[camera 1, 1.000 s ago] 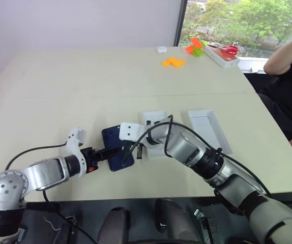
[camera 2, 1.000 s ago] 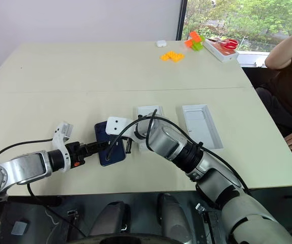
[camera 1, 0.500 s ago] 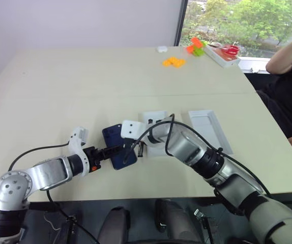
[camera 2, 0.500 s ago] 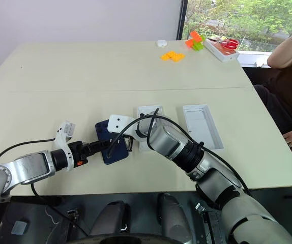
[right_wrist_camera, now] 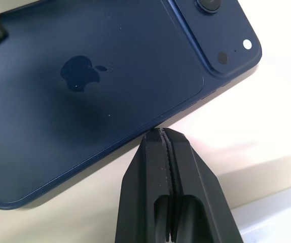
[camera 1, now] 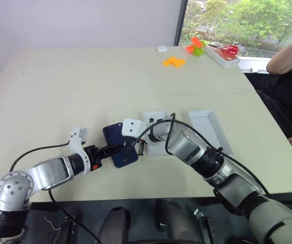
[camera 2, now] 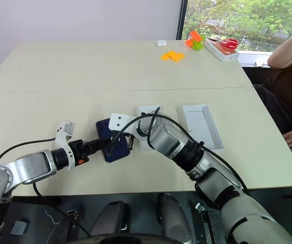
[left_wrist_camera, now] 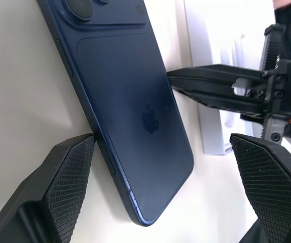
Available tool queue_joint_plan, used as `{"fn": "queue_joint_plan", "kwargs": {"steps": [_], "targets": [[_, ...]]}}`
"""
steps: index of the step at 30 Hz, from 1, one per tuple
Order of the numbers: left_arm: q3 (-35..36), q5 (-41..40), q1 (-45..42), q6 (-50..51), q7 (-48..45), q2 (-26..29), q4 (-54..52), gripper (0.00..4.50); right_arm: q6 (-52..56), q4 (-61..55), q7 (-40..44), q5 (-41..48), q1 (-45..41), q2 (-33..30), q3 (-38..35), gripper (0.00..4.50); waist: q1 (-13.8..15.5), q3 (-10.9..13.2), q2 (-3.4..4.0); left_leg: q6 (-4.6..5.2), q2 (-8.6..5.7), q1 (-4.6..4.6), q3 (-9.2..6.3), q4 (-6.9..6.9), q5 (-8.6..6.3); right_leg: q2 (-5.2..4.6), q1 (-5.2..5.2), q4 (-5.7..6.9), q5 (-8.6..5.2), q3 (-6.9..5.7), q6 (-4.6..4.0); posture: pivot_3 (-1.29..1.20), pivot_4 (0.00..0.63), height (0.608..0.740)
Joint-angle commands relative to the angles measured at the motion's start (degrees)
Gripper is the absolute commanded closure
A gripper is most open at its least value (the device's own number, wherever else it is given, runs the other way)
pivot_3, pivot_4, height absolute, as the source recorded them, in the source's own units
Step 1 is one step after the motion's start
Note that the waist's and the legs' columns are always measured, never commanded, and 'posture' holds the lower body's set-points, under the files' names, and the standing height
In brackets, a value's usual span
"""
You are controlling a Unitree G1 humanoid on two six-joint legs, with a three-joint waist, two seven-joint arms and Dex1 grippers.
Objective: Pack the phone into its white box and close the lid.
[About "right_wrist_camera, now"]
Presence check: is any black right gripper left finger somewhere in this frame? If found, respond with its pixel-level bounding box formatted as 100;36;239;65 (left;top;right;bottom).
115;128;173;243

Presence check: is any dark blue smartphone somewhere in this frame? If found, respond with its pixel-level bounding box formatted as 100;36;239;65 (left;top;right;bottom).
0;0;263;211

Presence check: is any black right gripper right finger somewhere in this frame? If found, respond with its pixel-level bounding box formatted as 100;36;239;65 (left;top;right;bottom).
162;127;245;243

